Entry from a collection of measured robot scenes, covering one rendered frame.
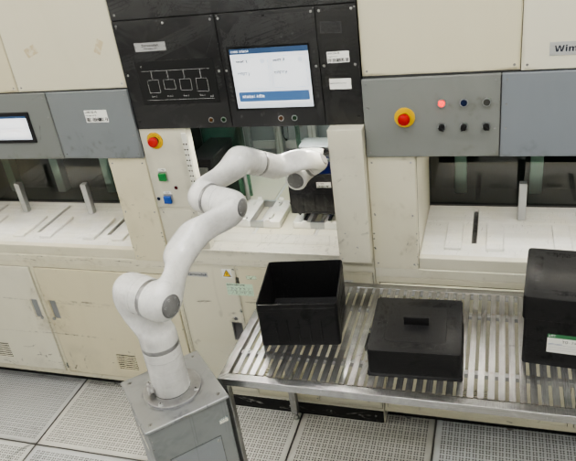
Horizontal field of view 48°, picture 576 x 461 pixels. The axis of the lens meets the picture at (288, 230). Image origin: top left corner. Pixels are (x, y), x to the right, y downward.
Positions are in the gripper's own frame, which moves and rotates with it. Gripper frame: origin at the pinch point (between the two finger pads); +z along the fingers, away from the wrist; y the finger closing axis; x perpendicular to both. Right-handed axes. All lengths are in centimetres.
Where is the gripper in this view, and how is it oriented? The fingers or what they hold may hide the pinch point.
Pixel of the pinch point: (315, 146)
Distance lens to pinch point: 265.5
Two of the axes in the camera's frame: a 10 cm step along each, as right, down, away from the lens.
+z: 2.7, -5.0, 8.2
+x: -1.3, -8.7, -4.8
